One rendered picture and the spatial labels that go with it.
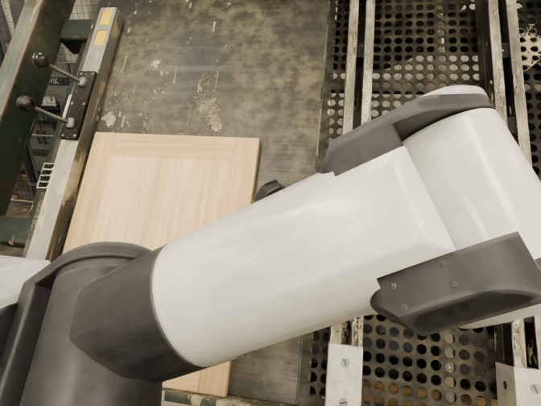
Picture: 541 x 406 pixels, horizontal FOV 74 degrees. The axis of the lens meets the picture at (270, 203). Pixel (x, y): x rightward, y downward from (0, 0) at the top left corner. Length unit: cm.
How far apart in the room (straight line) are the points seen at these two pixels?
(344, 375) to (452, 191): 55
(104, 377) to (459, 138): 26
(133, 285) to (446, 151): 20
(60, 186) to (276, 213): 86
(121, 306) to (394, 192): 18
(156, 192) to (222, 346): 71
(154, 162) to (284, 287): 77
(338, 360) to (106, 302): 53
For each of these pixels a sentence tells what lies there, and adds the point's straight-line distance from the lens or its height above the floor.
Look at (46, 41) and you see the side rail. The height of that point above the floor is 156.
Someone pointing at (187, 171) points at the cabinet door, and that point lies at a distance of 89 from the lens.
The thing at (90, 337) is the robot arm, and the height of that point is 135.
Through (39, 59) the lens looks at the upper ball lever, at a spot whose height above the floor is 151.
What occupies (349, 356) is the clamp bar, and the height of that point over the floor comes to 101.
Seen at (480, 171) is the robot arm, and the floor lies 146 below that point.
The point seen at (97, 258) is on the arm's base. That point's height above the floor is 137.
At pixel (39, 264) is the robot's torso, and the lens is 42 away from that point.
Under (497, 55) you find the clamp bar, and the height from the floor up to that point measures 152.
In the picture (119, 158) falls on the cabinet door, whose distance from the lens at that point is 99.
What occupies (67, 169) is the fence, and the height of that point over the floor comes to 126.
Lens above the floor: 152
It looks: 22 degrees down
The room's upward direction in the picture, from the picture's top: straight up
